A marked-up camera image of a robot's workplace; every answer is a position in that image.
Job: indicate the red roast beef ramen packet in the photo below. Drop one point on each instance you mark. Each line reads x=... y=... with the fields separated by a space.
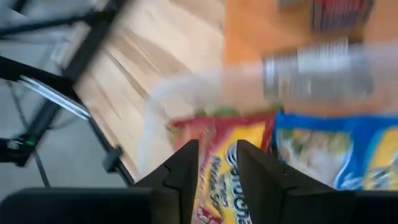
x=217 y=174

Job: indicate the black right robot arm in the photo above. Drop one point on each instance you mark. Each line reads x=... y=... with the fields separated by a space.
x=18 y=152

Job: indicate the tall clear plastic bin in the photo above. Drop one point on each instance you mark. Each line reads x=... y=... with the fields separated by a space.
x=186 y=90

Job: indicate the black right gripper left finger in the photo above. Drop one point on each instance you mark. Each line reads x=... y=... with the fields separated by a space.
x=168 y=202

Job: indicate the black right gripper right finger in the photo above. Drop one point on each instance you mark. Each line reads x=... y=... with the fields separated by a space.
x=280 y=202

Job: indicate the blue soy sauce ramen packet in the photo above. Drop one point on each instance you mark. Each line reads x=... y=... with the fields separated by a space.
x=357 y=149

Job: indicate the black clamp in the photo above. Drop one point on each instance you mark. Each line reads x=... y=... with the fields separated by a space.
x=113 y=159

